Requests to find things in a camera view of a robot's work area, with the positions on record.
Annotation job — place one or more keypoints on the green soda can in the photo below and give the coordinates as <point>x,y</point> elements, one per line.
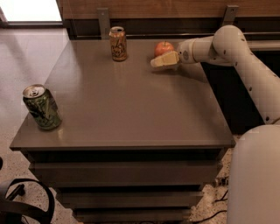
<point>42,106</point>

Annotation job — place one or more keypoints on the horizontal metal rail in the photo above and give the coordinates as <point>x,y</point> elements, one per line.
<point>266,35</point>

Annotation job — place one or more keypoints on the red apple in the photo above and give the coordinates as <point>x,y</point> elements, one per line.
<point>163,47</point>

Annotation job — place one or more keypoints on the metal wall bracket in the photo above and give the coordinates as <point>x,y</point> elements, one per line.
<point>229,15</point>
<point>104,23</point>

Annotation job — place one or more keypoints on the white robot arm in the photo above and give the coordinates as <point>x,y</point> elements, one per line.
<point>254,175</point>

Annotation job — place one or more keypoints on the left metal wall bracket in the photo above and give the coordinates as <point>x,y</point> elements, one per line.
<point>104,23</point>

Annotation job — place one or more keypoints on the grey drawer cabinet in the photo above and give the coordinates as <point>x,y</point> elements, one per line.
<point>134,144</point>

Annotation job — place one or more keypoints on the right metal wall bracket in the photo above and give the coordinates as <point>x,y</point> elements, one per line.
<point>229,15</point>

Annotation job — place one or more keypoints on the white power strip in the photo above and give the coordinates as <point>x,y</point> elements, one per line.
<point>221,181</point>

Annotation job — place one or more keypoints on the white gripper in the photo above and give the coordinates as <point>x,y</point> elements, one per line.
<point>185,52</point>

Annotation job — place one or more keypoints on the orange soda can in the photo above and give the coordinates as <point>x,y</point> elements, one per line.
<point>118,43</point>

